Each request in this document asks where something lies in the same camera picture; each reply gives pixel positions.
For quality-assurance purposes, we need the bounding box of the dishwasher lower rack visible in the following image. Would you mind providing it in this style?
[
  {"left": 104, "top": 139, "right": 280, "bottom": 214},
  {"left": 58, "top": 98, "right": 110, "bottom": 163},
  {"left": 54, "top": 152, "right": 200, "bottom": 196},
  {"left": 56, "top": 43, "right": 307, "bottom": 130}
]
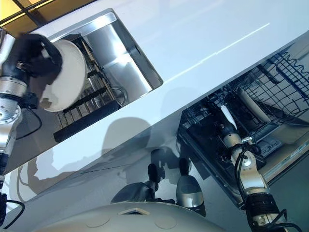
[{"left": 180, "top": 93, "right": 243, "bottom": 171}]

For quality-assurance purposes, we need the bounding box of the white round plate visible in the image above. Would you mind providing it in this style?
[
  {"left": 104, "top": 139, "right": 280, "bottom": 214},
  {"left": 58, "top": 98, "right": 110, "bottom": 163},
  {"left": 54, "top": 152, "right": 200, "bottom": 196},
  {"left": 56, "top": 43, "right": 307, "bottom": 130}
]
[{"left": 38, "top": 38, "right": 87, "bottom": 113}]

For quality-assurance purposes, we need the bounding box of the silver robot leg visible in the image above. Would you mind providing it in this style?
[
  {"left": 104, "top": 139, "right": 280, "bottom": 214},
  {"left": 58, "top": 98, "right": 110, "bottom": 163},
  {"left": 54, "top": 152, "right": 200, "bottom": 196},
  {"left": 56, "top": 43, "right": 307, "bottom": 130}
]
[
  {"left": 175, "top": 158, "right": 206, "bottom": 216},
  {"left": 110, "top": 163, "right": 158, "bottom": 204}
]

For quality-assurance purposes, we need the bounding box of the silver right robot leg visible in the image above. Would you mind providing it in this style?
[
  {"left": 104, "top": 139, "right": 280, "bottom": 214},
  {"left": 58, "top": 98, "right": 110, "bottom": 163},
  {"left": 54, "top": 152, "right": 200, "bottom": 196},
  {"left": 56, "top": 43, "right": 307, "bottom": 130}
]
[{"left": 175, "top": 158, "right": 206, "bottom": 216}]

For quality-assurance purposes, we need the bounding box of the black dish drying rack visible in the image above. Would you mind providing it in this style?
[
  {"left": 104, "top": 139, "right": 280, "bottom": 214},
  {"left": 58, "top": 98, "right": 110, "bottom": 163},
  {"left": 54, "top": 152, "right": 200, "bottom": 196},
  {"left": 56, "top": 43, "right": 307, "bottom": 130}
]
[{"left": 53, "top": 36, "right": 122, "bottom": 143}]

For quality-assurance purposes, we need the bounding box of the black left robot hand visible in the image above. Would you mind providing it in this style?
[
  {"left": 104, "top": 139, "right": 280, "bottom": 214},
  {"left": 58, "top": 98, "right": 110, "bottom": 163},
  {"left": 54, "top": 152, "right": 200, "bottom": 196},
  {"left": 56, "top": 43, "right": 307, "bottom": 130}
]
[{"left": 3, "top": 33, "right": 64, "bottom": 86}]

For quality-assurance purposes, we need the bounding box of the silver left robot leg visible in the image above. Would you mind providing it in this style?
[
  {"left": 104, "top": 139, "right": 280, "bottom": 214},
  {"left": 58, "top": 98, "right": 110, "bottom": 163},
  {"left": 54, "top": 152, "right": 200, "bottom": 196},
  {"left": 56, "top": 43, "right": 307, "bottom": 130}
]
[{"left": 110, "top": 163, "right": 158, "bottom": 204}]

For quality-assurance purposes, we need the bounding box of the grey robot torso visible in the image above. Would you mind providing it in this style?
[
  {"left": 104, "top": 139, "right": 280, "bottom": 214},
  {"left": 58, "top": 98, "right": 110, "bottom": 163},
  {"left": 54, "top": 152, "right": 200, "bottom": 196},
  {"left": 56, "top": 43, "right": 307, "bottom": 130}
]
[{"left": 30, "top": 200, "right": 229, "bottom": 232}]

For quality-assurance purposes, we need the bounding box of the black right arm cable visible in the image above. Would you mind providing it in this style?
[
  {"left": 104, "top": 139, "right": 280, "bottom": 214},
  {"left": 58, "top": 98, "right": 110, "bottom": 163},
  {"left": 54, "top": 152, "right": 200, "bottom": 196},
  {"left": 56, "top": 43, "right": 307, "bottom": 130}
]
[{"left": 234, "top": 143, "right": 257, "bottom": 194}]

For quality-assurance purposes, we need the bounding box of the cream plate in rack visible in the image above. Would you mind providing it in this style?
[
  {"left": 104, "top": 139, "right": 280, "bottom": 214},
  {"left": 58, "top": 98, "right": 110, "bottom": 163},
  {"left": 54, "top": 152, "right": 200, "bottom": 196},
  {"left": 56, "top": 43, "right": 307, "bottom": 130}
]
[{"left": 237, "top": 87, "right": 270, "bottom": 123}]

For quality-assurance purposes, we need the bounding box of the round sink drain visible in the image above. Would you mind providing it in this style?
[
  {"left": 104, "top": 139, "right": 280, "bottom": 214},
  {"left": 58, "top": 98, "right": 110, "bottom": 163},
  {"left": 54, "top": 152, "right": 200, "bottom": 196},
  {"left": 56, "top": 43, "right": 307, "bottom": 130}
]
[{"left": 110, "top": 86, "right": 129, "bottom": 107}]

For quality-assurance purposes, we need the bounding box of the dark window frame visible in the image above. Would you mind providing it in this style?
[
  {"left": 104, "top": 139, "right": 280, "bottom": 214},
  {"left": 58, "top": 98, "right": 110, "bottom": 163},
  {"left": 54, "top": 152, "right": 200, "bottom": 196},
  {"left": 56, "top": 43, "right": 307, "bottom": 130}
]
[{"left": 0, "top": 0, "right": 56, "bottom": 32}]

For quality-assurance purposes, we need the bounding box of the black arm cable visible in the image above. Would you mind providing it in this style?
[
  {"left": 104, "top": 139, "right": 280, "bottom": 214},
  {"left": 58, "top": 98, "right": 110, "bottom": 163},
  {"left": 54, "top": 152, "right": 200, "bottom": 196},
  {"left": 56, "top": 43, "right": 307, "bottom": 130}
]
[
  {"left": 14, "top": 106, "right": 42, "bottom": 141},
  {"left": 234, "top": 143, "right": 257, "bottom": 194}
]

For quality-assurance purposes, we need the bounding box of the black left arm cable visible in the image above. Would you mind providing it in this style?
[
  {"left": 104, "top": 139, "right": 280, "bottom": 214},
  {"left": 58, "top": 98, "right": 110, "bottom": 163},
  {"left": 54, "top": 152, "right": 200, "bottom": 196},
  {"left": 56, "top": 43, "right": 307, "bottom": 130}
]
[{"left": 14, "top": 106, "right": 42, "bottom": 141}]

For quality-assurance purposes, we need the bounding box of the black wire dishwasher upper rack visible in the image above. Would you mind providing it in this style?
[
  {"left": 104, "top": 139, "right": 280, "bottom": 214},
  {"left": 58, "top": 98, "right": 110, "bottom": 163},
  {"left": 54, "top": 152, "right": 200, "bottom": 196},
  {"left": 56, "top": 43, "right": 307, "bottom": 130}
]
[{"left": 238, "top": 51, "right": 309, "bottom": 127}]

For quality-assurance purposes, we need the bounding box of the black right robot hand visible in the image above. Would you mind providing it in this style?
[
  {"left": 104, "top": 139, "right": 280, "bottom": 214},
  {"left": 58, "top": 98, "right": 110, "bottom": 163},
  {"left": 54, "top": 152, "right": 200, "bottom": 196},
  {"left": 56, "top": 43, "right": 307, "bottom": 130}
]
[{"left": 217, "top": 102, "right": 239, "bottom": 136}]

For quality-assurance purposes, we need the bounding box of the stainless steel sink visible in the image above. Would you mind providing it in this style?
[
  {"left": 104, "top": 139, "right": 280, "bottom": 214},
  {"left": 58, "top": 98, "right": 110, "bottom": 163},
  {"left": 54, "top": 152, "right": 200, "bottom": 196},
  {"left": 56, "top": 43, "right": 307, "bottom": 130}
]
[{"left": 28, "top": 8, "right": 164, "bottom": 144}]

